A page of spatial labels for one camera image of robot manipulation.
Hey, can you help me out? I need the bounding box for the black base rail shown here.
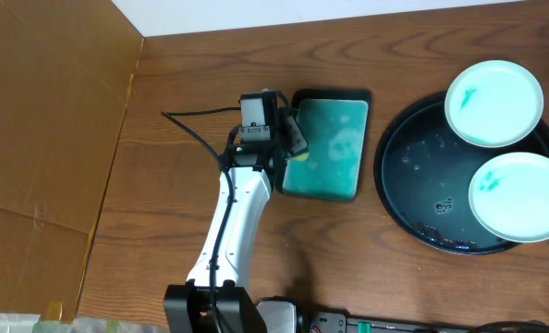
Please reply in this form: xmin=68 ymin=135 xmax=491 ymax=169
xmin=301 ymin=312 xmax=549 ymax=333

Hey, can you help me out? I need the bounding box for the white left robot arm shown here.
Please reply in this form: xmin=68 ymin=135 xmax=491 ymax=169
xmin=164 ymin=126 xmax=310 ymax=333

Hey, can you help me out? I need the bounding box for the black rectangular water tray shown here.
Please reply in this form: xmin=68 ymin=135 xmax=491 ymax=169
xmin=275 ymin=89 xmax=372 ymax=202

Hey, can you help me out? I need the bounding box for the round black serving tray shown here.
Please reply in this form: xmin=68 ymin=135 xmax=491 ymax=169
xmin=373 ymin=92 xmax=549 ymax=255

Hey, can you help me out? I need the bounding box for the mint plate far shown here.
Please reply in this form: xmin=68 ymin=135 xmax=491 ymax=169
xmin=445 ymin=60 xmax=544 ymax=148

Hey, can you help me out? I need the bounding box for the mint plate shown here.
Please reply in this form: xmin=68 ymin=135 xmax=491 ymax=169
xmin=468 ymin=153 xmax=549 ymax=243
xmin=445 ymin=60 xmax=544 ymax=148

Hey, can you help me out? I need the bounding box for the brown cardboard panel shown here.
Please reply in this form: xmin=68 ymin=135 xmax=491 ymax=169
xmin=0 ymin=0 xmax=143 ymax=321

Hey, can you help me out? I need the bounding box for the mint plate near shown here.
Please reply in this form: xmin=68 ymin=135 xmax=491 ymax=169
xmin=468 ymin=153 xmax=549 ymax=243

